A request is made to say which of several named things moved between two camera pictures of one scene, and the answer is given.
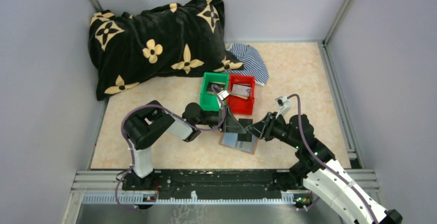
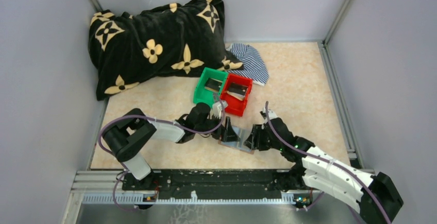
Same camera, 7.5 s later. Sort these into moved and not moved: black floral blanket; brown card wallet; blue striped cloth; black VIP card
Moved: black VIP card
Not moved: black floral blanket; brown card wallet; blue striped cloth
